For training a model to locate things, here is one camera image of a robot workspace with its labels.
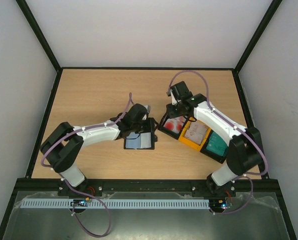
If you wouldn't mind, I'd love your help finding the red patterned white card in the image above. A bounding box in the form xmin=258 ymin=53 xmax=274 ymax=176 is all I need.
xmin=184 ymin=121 xmax=209 ymax=145

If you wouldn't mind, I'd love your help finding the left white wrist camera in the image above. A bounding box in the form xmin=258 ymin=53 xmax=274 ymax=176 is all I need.
xmin=142 ymin=105 xmax=151 ymax=121

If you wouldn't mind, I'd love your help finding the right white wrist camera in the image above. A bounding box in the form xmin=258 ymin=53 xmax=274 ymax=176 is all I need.
xmin=167 ymin=88 xmax=178 ymax=106

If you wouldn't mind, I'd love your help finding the controller board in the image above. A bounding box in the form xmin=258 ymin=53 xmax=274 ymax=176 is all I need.
xmin=209 ymin=196 xmax=233 ymax=214
xmin=69 ymin=197 xmax=92 ymax=214

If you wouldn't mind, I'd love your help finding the right controller board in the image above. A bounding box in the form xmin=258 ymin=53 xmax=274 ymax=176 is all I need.
xmin=209 ymin=196 xmax=233 ymax=214

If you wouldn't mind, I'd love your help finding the yellow tray middle compartment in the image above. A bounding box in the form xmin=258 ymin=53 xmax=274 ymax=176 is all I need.
xmin=178 ymin=120 xmax=211 ymax=152

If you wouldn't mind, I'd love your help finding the red circle white card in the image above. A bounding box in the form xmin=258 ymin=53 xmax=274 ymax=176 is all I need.
xmin=163 ymin=116 xmax=186 ymax=134

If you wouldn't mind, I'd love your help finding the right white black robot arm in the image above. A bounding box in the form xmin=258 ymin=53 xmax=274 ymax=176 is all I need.
xmin=166 ymin=81 xmax=268 ymax=196

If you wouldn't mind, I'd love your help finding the black frame post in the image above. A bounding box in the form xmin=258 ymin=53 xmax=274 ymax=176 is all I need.
xmin=233 ymin=0 xmax=284 ymax=73
xmin=15 ymin=0 xmax=63 ymax=72

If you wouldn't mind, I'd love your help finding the light blue slotted cable duct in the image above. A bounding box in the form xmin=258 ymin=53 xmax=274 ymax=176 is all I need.
xmin=20 ymin=198 xmax=210 ymax=210

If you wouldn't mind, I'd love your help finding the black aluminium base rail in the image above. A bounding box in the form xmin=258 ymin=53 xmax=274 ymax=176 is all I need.
xmin=12 ymin=178 xmax=282 ymax=199

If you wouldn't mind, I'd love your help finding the black tray left compartment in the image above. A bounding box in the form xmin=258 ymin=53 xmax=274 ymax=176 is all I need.
xmin=158 ymin=112 xmax=188 ymax=140

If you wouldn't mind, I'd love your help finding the black card holder wallet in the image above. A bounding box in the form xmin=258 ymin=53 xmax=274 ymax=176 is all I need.
xmin=123 ymin=117 xmax=158 ymax=150

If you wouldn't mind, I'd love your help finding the teal card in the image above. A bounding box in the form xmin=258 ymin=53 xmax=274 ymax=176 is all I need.
xmin=206 ymin=132 xmax=227 ymax=157

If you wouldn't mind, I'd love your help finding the left controller board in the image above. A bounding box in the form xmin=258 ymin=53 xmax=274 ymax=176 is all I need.
xmin=69 ymin=197 xmax=92 ymax=214

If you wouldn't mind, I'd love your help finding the black frame post left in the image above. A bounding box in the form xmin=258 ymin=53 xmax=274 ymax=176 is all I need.
xmin=15 ymin=0 xmax=63 ymax=72

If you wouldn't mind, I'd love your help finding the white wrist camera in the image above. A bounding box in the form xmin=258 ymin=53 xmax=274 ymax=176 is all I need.
xmin=167 ymin=88 xmax=178 ymax=106
xmin=142 ymin=105 xmax=151 ymax=121

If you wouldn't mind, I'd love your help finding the black frame post right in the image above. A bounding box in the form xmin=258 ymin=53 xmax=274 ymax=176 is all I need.
xmin=233 ymin=0 xmax=284 ymax=73

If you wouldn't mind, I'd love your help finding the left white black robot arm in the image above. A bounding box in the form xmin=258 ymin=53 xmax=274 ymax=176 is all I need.
xmin=40 ymin=103 xmax=151 ymax=192

